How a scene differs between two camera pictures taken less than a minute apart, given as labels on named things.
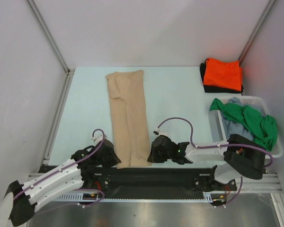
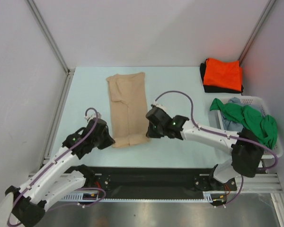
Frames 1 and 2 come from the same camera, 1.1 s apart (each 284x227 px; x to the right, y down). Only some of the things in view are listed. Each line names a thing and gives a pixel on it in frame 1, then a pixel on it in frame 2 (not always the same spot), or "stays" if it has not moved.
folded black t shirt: [214, 89] stays
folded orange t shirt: [227, 75] stays
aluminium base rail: [257, 183] stays
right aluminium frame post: [255, 31] stays
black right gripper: [156, 152] -> [153, 127]
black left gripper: [114, 160] -> [109, 142]
